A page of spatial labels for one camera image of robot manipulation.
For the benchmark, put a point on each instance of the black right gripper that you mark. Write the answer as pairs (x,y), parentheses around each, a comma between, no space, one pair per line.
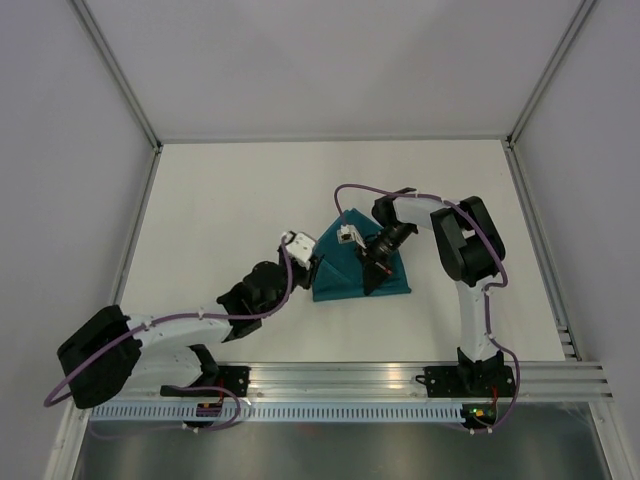
(375,268)

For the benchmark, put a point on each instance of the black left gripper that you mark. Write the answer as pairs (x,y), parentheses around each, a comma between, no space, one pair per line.
(308,274)

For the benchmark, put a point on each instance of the teal cloth napkin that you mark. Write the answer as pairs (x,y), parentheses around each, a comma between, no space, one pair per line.
(340,273)

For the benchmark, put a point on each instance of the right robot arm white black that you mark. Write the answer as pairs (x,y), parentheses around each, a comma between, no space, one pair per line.
(471,253)

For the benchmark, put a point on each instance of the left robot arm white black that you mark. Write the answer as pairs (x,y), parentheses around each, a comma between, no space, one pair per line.
(118,354)

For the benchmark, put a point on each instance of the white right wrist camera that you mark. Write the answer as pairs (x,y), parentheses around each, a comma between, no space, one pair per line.
(349,234)

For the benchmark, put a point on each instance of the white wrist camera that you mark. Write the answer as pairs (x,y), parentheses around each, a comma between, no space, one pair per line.
(349,234)
(299,248)

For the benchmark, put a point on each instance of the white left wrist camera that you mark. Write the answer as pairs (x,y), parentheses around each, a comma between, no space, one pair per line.
(299,248)

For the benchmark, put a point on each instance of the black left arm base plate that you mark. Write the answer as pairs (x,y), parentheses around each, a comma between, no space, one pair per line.
(228,380)

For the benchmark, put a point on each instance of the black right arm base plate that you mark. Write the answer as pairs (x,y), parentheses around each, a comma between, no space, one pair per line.
(456,382)

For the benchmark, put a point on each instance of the white slotted cable duct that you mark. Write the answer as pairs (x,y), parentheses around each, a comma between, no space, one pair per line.
(349,412)

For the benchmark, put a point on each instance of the aluminium frame rail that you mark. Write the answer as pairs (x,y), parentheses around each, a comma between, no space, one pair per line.
(555,381)

